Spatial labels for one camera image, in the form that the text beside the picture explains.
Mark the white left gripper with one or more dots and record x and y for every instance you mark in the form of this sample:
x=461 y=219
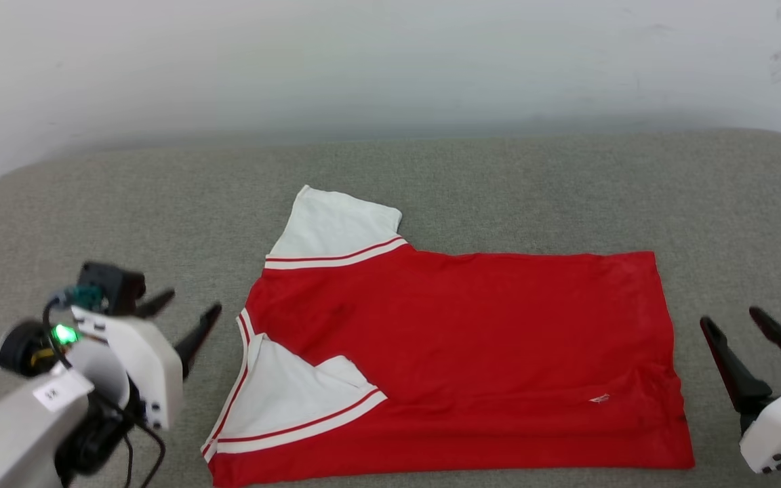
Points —
x=143 y=362

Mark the red and white jersey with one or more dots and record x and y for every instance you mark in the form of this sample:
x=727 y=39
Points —
x=465 y=339

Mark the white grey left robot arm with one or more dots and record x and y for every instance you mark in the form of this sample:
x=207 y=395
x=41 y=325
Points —
x=4 y=440

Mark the white label sticker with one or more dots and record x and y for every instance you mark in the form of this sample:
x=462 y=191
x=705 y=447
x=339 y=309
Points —
x=62 y=392

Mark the grey fabric sofa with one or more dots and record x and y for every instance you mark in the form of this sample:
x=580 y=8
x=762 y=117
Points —
x=499 y=196

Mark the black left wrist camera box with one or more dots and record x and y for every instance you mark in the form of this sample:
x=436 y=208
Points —
x=116 y=281

